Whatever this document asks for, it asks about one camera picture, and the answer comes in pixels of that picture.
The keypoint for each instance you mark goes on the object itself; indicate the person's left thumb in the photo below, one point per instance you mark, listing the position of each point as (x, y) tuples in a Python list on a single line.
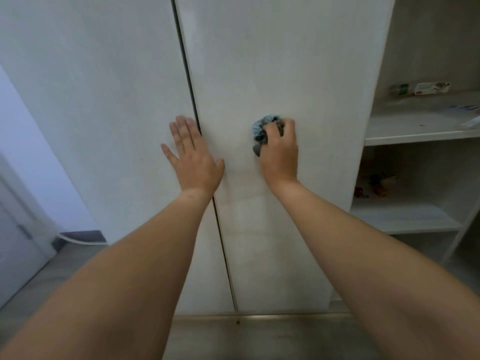
[(220, 169)]

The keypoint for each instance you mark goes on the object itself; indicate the person's left little finger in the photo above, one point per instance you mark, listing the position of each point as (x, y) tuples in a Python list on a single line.
[(169, 152)]

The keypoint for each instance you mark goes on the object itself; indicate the metal floor strip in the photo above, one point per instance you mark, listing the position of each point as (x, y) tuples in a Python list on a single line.
[(262, 316)]

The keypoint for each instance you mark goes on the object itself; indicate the person's right hand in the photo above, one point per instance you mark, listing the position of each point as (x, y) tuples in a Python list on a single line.
[(279, 157)]

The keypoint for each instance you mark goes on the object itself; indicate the person's left middle finger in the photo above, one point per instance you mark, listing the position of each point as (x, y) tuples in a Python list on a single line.
[(185, 129)]

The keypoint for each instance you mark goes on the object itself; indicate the white room door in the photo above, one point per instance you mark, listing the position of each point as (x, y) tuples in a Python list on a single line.
[(18, 254)]

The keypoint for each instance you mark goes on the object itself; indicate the person's right forearm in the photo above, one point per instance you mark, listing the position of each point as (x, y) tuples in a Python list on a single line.
[(371, 273)]

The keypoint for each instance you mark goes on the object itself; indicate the colourful small toy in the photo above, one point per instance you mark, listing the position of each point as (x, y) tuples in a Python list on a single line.
[(381, 183)]

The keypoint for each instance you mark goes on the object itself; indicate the blue grey cleaning cloth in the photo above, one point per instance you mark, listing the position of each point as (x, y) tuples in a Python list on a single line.
[(259, 131)]

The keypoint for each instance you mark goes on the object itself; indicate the green white small bottle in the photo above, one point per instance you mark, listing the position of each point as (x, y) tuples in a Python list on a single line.
[(399, 89)]

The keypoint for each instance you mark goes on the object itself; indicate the wide white cabinet door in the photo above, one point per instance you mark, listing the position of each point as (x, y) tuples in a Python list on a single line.
[(93, 108)]

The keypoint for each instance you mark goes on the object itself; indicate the dark grey baseboard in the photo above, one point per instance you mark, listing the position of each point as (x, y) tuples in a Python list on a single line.
[(80, 238)]

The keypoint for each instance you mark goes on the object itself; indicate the small red toy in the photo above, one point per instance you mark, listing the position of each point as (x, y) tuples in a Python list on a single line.
[(359, 191)]

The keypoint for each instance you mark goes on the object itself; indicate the person's left forearm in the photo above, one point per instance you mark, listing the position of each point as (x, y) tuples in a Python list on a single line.
[(123, 281)]

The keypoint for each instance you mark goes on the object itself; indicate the person's left hand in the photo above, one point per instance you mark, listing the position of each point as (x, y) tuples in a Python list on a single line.
[(195, 164)]

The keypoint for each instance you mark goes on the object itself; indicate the narrow white cabinet door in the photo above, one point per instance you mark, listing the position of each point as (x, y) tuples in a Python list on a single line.
[(277, 63)]

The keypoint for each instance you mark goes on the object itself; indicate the clear plastic bag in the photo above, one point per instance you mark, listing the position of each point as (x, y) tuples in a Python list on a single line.
[(470, 122)]

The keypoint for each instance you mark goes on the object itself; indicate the white open shelf unit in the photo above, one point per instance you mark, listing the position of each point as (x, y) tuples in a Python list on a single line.
[(423, 153)]

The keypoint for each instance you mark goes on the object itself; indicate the white tube box red label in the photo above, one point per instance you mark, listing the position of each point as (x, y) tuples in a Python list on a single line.
[(430, 88)]

